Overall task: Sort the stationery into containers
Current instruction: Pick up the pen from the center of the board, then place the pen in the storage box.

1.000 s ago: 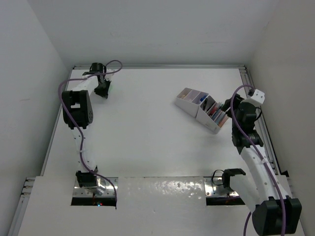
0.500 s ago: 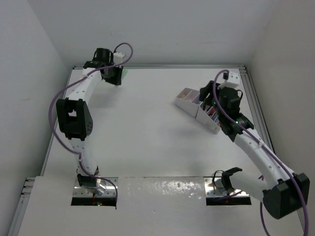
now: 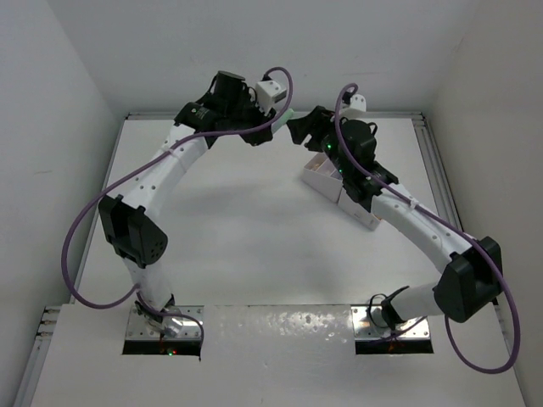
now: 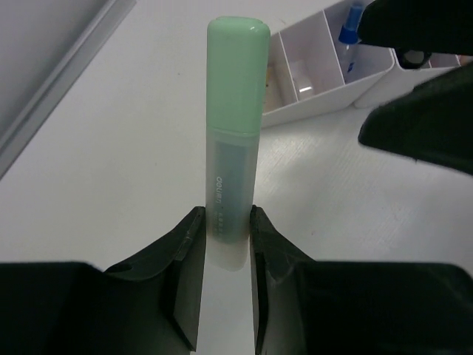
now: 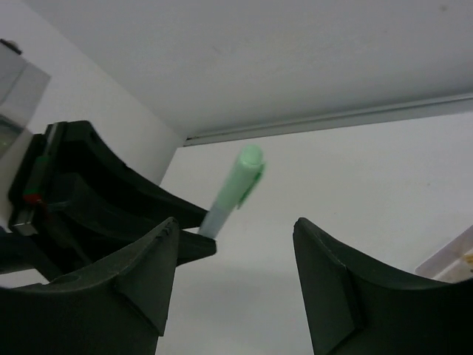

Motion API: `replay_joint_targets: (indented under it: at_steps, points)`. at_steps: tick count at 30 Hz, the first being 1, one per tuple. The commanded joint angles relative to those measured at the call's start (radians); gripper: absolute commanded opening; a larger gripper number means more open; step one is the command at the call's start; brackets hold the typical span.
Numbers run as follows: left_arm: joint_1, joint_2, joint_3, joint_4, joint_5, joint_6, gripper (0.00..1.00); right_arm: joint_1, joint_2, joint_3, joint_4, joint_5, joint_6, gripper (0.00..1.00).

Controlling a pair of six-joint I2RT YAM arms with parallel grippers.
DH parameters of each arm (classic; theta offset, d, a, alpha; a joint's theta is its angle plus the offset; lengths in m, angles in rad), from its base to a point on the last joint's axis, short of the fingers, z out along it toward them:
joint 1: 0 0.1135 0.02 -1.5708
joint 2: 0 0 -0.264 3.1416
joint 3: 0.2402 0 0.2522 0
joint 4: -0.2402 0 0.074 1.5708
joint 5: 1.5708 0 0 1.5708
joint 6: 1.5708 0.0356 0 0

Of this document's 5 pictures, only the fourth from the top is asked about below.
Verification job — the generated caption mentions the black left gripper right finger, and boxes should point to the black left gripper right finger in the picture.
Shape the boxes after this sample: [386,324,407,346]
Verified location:
[250,206,472,354]

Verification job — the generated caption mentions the clear spray bottle blue cap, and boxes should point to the clear spray bottle blue cap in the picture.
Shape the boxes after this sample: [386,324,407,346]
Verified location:
[336,1,364,78]

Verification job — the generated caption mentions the white worn eraser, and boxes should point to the white worn eraser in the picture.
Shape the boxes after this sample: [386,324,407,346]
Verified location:
[289,60,315,101]

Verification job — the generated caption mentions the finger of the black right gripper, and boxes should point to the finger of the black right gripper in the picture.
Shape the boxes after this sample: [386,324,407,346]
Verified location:
[357,0,472,55]
[358,64,472,175]

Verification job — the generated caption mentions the white divided organizer left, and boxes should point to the white divided organizer left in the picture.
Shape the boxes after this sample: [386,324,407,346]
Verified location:
[262,1,394,128]

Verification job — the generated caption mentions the yellow eraser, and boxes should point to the yellow eraser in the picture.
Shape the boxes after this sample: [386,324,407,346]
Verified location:
[263,66,283,113]

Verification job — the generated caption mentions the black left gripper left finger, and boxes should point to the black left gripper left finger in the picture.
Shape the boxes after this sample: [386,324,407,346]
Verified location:
[1,206,205,354]

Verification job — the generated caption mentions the small black-handled scissors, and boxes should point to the small black-handled scissors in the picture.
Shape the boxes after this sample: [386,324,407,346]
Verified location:
[395,48,432,70]

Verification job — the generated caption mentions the green highlighter clear body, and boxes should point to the green highlighter clear body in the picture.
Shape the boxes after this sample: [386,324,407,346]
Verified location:
[205,16,270,271]

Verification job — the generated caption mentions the white divided organizer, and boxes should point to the white divided organizer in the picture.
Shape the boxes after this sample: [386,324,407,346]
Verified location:
[262,1,394,128]
[354,50,460,109]

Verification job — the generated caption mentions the white divided organizer right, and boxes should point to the white divided organizer right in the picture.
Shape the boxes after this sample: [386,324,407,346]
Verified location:
[354,50,460,109]

